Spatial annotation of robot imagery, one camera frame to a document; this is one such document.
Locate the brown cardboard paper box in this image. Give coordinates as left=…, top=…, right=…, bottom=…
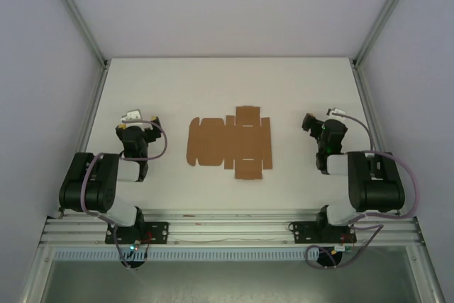
left=185, top=105, right=273, bottom=181

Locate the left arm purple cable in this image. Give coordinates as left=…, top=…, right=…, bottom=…
left=80, top=120, right=169, bottom=265

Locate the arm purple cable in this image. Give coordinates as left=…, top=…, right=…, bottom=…
left=80, top=120, right=169, bottom=265
left=305, top=113, right=420, bottom=270

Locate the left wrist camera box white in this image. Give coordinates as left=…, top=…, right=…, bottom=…
left=121, top=109, right=143, bottom=123

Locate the aluminium table side rail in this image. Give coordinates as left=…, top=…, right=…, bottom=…
left=350, top=61, right=404, bottom=217
left=56, top=61, right=110, bottom=219

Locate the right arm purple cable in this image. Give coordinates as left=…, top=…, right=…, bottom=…
left=305, top=113, right=420, bottom=270

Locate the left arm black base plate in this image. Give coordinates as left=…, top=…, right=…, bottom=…
left=104, top=221, right=170, bottom=246

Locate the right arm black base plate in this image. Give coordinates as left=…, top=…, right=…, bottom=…
left=288, top=221, right=358, bottom=246

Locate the aluminium mounting rail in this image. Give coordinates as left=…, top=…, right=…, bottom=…
left=38, top=209, right=425, bottom=247

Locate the aluminium frame post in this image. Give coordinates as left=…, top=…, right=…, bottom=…
left=43, top=0, right=109, bottom=68
left=352, top=0, right=423, bottom=68

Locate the slotted grey cable duct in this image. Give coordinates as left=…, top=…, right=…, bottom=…
left=52, top=248, right=355, bottom=262

